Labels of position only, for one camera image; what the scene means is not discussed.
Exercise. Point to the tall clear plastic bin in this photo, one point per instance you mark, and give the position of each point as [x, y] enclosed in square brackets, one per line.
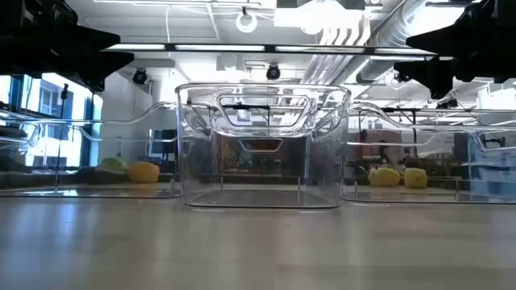
[262, 121]

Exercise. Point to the black ceiling spotlight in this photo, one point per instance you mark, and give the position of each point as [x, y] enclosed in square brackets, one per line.
[273, 72]
[140, 76]

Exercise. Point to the dark background monitor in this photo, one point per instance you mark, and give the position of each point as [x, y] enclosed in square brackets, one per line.
[163, 143]

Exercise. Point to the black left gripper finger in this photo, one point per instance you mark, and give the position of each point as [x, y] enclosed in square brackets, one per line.
[94, 39]
[101, 64]

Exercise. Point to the orange fruit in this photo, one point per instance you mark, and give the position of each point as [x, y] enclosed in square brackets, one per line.
[143, 172]

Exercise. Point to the wide clear plastic bin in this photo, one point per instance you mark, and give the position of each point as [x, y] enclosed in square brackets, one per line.
[443, 194]
[60, 190]

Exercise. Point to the window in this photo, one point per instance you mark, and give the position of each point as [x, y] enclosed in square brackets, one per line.
[52, 100]

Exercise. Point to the black stand with pole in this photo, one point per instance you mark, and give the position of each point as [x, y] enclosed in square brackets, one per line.
[64, 92]

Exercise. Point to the silver ventilation duct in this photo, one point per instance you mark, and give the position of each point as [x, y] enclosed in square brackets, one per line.
[387, 38]

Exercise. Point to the yellow lemon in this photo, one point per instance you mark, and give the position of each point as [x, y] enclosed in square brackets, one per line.
[415, 178]
[384, 176]

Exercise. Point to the black ceiling track bar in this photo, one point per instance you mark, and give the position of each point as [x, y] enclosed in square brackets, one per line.
[270, 49]

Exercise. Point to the green bell pepper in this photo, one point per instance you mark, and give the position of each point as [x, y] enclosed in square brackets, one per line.
[113, 164]

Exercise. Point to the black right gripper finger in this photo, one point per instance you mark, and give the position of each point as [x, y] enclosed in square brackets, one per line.
[439, 40]
[439, 72]

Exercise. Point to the purple eggplant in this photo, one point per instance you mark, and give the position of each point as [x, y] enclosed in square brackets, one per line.
[102, 177]

